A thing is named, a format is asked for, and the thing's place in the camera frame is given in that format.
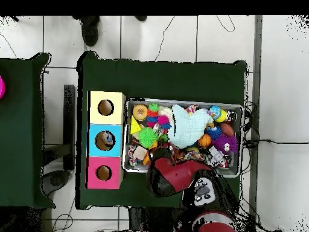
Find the mint green cloth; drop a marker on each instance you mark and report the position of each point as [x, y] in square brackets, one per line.
[188, 128]

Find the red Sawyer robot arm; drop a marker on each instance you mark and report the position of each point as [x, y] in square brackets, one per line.
[176, 176]

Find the wooden box with three holes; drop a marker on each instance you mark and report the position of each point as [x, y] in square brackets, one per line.
[106, 118]

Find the plain green spiky ball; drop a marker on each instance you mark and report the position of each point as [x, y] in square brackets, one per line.
[148, 137]

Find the yellow toy cheese wedge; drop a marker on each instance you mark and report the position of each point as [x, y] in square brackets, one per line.
[135, 126]

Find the toy burger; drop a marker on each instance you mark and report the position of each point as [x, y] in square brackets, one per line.
[140, 112]

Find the plain wooden cube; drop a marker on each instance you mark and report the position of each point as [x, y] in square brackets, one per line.
[140, 152]

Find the orange plastic toy block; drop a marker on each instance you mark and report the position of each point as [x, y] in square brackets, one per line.
[146, 159]

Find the dark green table cloth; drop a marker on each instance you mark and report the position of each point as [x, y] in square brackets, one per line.
[169, 79]

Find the orange basketball toy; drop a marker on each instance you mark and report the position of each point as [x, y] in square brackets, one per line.
[205, 141]

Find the globe print ball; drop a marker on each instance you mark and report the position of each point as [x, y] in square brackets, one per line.
[214, 111]

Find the purple spiky ball with eyes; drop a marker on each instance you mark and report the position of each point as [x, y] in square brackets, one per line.
[224, 143]

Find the brown toy football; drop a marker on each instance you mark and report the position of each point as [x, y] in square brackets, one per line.
[227, 129]

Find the black upright panel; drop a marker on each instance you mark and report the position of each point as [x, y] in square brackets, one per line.
[69, 120]

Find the dark green side table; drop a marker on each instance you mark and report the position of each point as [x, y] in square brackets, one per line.
[21, 145]

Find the pink round object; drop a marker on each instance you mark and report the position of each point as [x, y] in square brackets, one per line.
[1, 89]

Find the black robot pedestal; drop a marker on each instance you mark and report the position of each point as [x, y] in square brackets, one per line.
[137, 220]

